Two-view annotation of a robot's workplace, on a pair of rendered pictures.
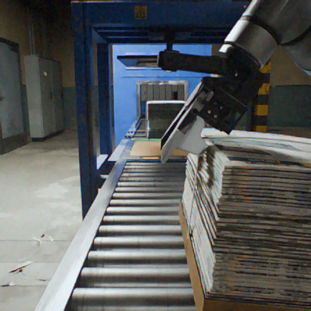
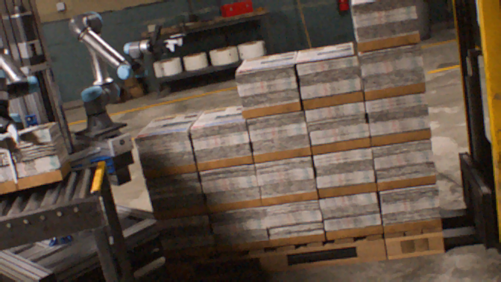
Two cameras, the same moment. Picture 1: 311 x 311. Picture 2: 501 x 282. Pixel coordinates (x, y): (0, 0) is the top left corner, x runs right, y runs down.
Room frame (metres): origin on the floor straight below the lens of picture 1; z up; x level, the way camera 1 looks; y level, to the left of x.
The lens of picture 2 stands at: (-0.17, 2.62, 1.54)
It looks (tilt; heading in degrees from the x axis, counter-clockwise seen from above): 15 degrees down; 263
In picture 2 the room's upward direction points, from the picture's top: 11 degrees counter-clockwise
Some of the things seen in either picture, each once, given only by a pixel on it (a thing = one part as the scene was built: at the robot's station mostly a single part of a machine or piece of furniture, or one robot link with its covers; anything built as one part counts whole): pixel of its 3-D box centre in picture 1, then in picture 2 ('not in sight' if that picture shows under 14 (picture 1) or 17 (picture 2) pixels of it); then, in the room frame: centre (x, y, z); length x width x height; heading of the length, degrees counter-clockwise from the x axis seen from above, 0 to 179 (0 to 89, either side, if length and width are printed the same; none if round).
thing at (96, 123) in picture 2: not in sight; (98, 119); (0.25, -1.07, 0.87); 0.15 x 0.15 x 0.10
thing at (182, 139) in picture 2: not in sight; (265, 185); (-0.56, -0.59, 0.42); 1.17 x 0.39 x 0.83; 163
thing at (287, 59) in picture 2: not in sight; (268, 61); (-0.69, -0.56, 1.06); 0.37 x 0.29 x 0.01; 73
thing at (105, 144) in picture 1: (105, 143); not in sight; (2.17, 0.36, 0.77); 0.09 x 0.09 x 1.55; 0
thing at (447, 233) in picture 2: not in sight; (378, 245); (-1.05, -0.32, 0.05); 1.05 x 0.10 x 0.04; 163
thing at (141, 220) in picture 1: (184, 225); not in sight; (0.79, -0.08, 0.77); 0.47 x 0.05 x 0.05; 90
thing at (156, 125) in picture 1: (165, 118); not in sight; (2.44, -0.07, 0.93); 0.38 x 0.30 x 0.26; 0
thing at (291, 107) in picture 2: not in sight; (274, 101); (-0.69, -0.55, 0.86); 0.38 x 0.29 x 0.04; 73
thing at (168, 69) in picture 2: not in sight; (208, 45); (-0.89, -6.71, 0.55); 1.80 x 0.70 x 1.09; 0
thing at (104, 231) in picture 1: (187, 235); not in sight; (0.73, -0.08, 0.77); 0.47 x 0.05 x 0.05; 90
